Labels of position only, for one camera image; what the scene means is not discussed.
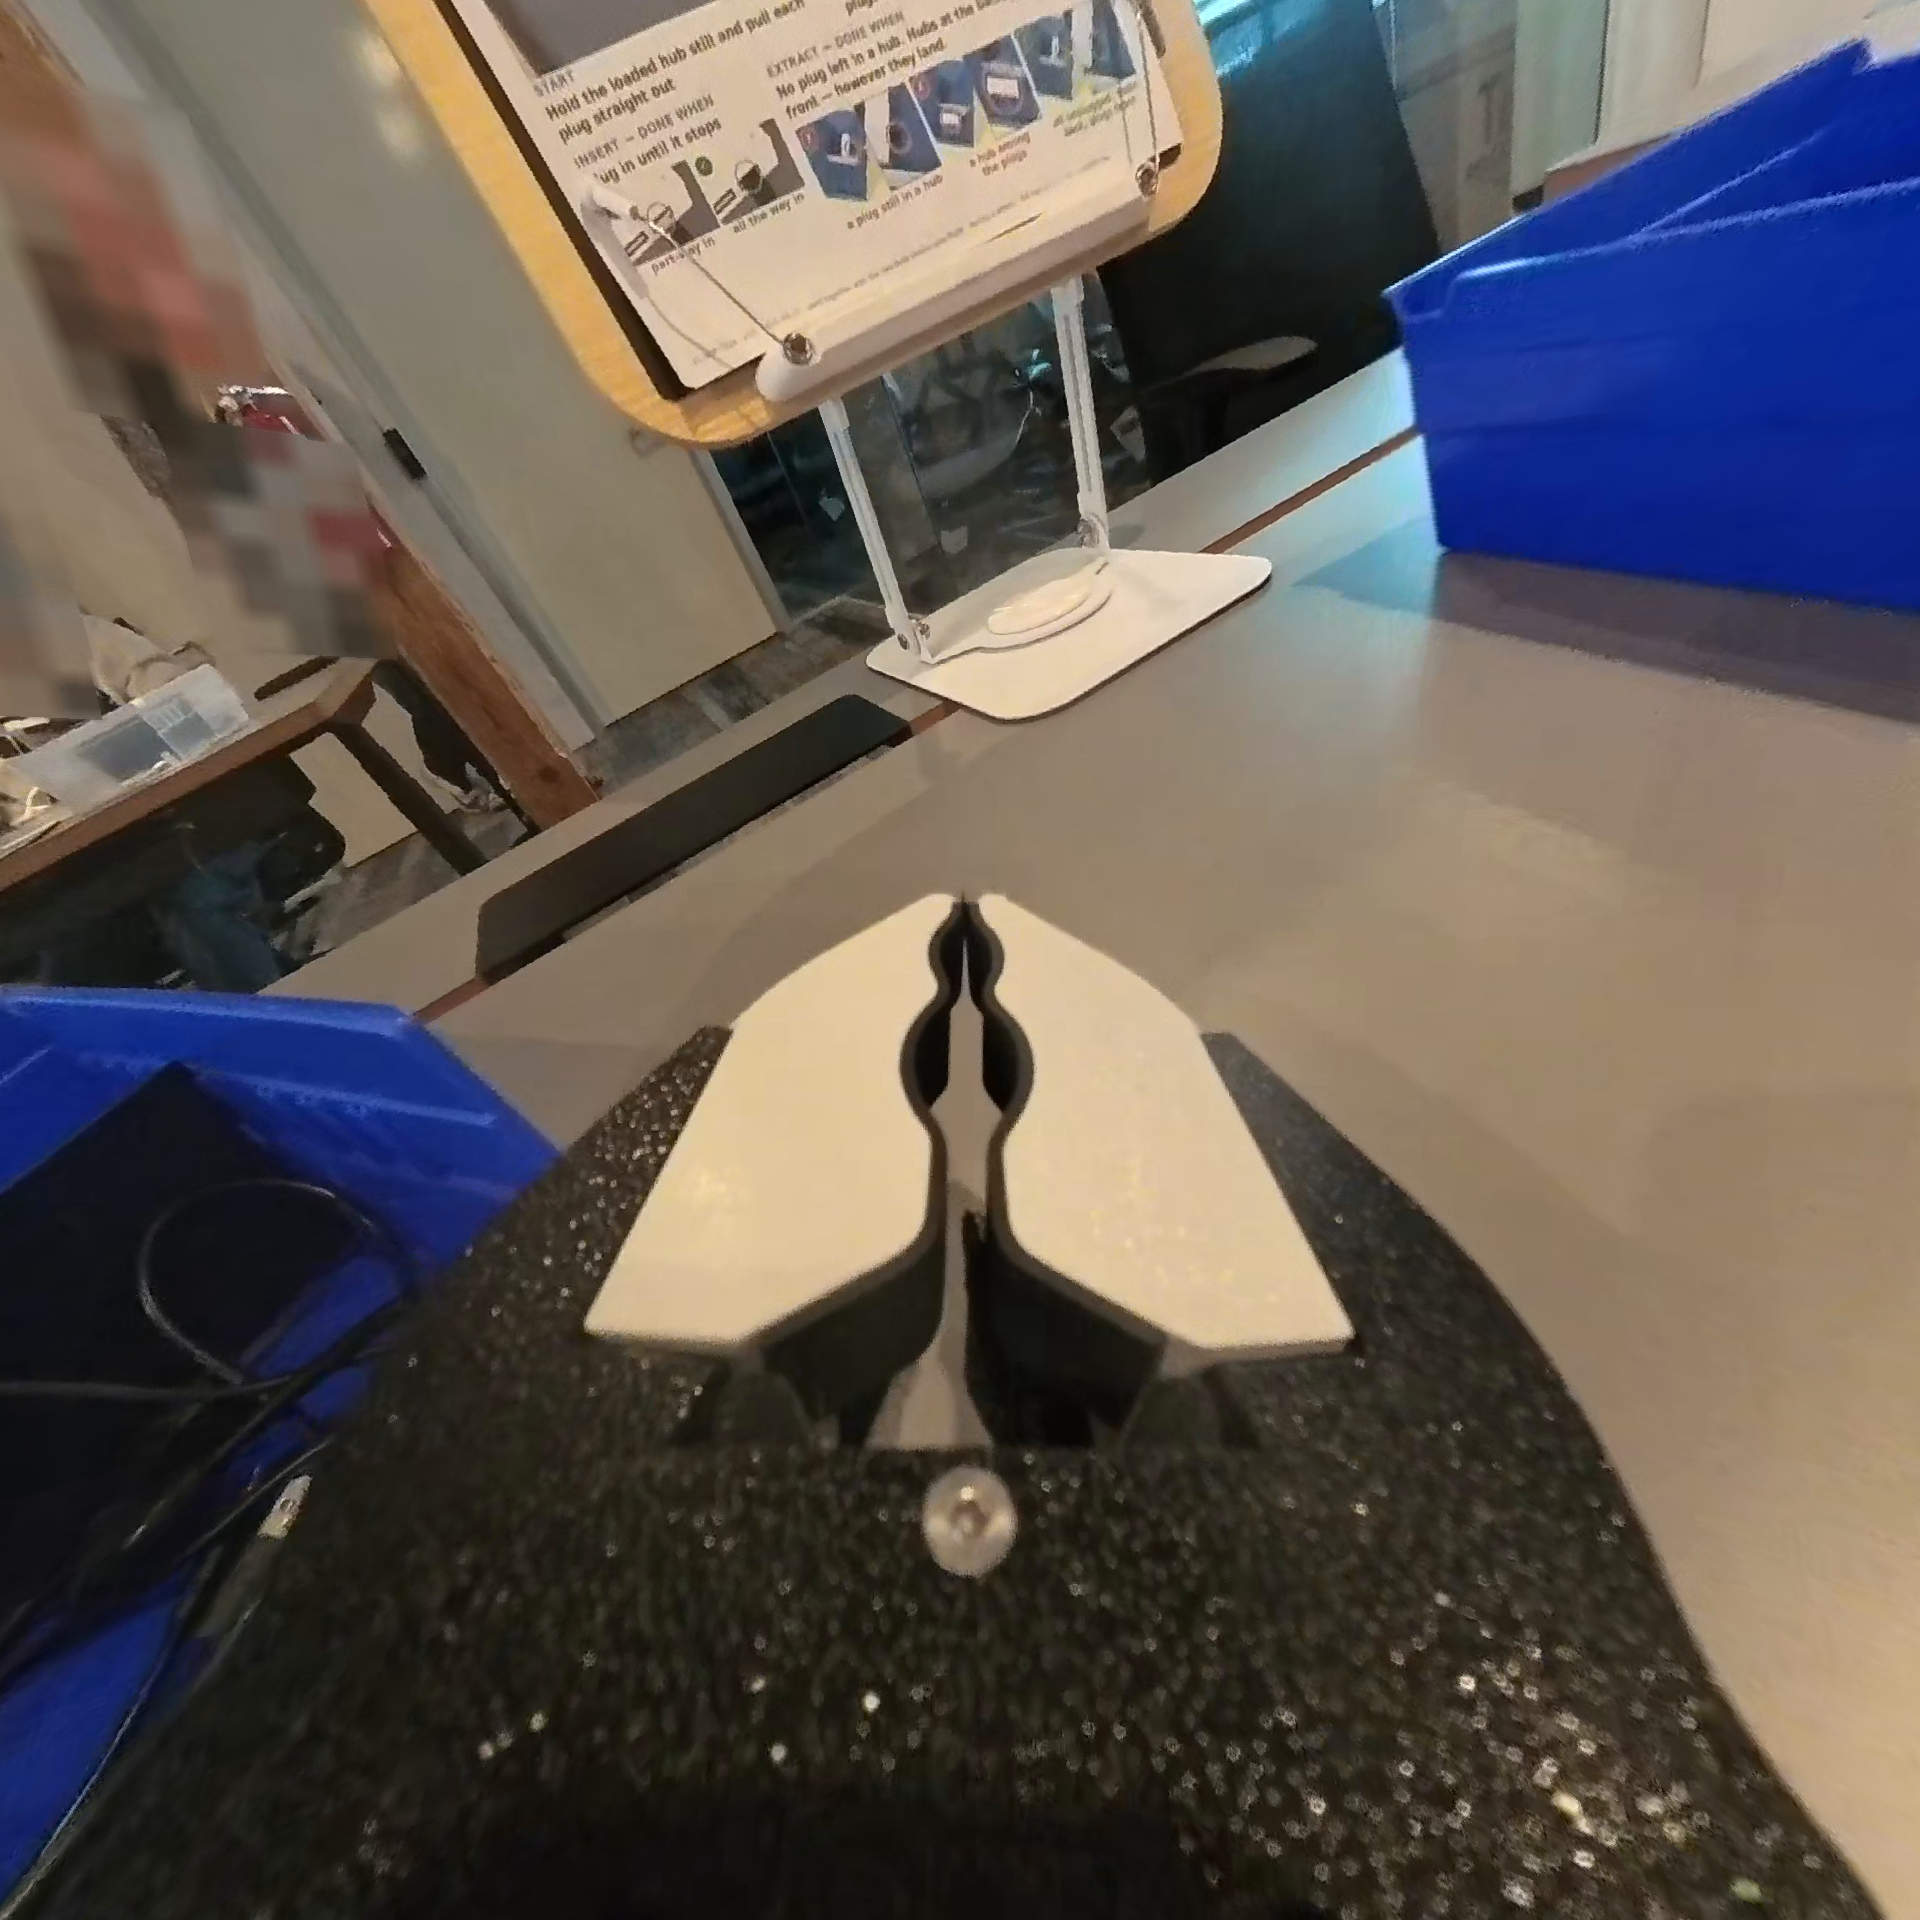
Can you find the wooden table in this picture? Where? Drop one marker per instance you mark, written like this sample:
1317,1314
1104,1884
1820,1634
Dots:
150,802

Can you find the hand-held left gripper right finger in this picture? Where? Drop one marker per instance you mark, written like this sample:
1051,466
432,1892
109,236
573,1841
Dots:
1155,1184

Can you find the black table strip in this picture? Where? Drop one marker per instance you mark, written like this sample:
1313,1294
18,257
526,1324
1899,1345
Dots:
675,840

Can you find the clear plastic box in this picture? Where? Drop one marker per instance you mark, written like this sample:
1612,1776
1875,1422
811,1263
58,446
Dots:
134,733

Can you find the white board stand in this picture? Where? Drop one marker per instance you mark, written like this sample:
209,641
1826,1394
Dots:
1140,600

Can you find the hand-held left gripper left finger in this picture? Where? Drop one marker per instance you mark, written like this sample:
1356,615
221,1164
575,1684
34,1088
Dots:
750,1170

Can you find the black office chair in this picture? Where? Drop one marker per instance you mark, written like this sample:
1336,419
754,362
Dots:
1321,179

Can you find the printed instruction sheet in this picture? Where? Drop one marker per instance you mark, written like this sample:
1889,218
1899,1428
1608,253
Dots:
841,165

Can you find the wooden instruction board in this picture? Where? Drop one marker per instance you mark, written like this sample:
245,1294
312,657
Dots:
705,413

